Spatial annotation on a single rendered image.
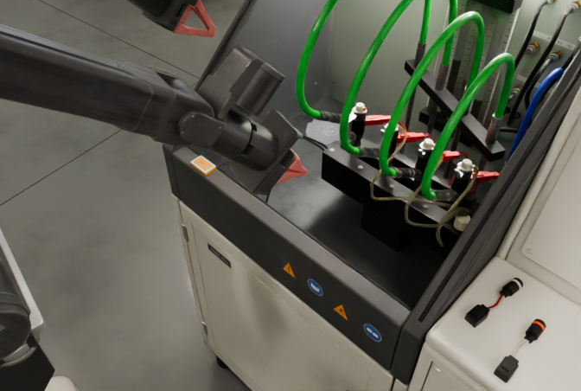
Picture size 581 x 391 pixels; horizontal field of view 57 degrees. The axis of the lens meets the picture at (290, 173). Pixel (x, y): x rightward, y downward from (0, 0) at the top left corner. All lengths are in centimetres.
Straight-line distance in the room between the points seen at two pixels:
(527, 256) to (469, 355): 21
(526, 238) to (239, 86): 58
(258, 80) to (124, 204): 191
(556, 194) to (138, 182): 198
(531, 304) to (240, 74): 62
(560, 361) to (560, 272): 15
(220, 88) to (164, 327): 153
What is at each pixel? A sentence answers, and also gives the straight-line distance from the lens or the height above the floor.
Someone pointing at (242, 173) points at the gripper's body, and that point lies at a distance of 73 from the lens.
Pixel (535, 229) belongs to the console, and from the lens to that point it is 98.
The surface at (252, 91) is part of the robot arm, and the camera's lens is 63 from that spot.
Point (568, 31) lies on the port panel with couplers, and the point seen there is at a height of 125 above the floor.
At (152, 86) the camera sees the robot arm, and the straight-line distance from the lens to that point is 55.
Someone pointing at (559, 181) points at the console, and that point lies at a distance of 94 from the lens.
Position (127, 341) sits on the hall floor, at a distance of 207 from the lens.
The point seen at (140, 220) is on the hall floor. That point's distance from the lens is 241.
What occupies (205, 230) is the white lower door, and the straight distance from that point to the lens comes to 130.
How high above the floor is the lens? 174
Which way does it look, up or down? 44 degrees down
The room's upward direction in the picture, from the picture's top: straight up
